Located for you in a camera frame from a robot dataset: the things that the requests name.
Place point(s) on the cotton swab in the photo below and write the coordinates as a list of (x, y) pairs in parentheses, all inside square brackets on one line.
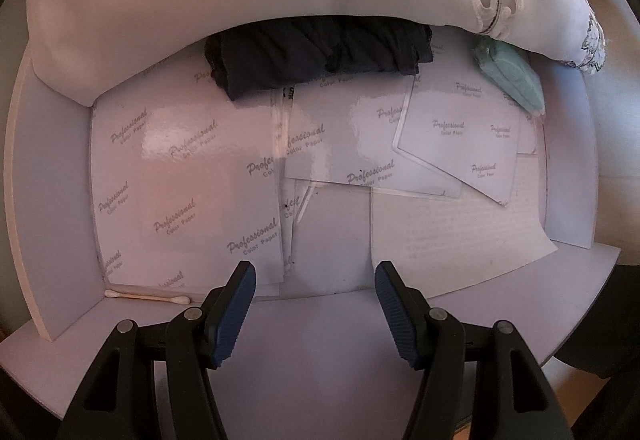
[(145, 296)]

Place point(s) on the medium glossy printed paper sheet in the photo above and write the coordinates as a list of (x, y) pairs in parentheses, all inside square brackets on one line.
[(340, 145)]

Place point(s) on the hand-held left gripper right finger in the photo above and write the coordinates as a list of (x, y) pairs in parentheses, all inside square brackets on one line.
[(397, 315)]

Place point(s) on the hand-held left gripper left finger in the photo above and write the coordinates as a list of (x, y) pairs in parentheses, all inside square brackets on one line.
[(232, 315)]

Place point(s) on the person's dark clothing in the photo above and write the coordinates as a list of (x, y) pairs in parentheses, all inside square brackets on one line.
[(610, 320)]

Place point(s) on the black folded cloth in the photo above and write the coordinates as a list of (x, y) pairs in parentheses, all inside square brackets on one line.
[(300, 55)]

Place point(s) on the light teal cloth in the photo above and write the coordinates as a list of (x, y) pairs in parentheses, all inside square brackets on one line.
[(515, 75)]

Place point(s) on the large glossy printed paper sheet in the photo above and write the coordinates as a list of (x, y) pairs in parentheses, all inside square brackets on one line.
[(175, 180)]

